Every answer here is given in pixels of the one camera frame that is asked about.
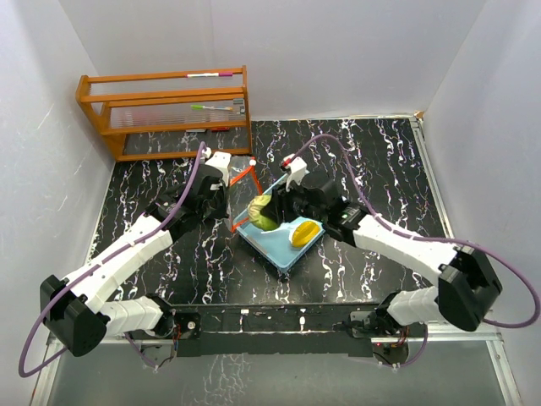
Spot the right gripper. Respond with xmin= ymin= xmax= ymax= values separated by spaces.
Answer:
xmin=263 ymin=175 xmax=326 ymax=224

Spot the yellow star fruit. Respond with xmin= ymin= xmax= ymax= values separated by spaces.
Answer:
xmin=290 ymin=220 xmax=321 ymax=249

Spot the clear zip top bag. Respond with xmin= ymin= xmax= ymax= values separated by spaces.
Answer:
xmin=227 ymin=156 xmax=263 ymax=233

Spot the green cabbage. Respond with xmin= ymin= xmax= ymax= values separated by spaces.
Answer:
xmin=247 ymin=195 xmax=279 ymax=232

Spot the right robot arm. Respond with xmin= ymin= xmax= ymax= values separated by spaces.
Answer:
xmin=261 ymin=172 xmax=502 ymax=336

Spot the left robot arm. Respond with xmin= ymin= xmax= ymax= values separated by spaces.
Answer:
xmin=40 ymin=154 xmax=230 ymax=357

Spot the light blue plastic basket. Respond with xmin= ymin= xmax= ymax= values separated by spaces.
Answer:
xmin=235 ymin=176 xmax=324 ymax=274

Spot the green yellow pen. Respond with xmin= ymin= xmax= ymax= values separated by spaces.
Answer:
xmin=190 ymin=104 xmax=233 ymax=112

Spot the wooden shelf rack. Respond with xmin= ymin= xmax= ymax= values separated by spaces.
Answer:
xmin=75 ymin=66 xmax=253 ymax=162

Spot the white pink pen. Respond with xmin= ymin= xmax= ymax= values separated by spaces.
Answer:
xmin=186 ymin=72 xmax=234 ymax=79

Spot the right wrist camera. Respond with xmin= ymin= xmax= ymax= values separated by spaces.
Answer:
xmin=281 ymin=154 xmax=307 ymax=192

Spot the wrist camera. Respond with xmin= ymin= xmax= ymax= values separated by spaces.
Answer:
xmin=202 ymin=147 xmax=232 ymax=186
xmin=281 ymin=154 xmax=307 ymax=192

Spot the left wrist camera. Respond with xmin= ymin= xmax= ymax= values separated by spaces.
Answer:
xmin=202 ymin=147 xmax=232 ymax=186

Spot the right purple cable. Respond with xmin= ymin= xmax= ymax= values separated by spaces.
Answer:
xmin=281 ymin=134 xmax=541 ymax=369

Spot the purple cable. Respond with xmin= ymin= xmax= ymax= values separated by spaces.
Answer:
xmin=281 ymin=134 xmax=541 ymax=369
xmin=17 ymin=141 xmax=212 ymax=378

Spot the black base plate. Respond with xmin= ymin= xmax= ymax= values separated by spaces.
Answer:
xmin=126 ymin=302 xmax=411 ymax=359

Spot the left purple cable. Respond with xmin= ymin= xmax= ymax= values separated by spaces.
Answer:
xmin=17 ymin=141 xmax=212 ymax=378

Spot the aluminium frame rail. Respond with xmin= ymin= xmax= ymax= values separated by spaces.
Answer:
xmin=31 ymin=307 xmax=523 ymax=406

